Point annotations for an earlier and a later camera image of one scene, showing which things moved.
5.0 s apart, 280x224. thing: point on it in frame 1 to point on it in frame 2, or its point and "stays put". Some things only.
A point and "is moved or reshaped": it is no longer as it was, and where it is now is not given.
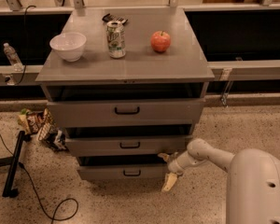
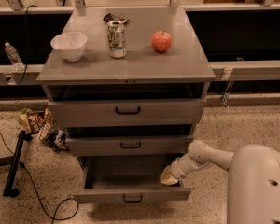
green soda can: (116, 36) stays put
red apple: (161, 41) stays put
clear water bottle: (13, 57) stays put
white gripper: (175, 166) to (175, 168)
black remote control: (112, 18) stays put
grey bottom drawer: (147, 172) is moved or reshaped
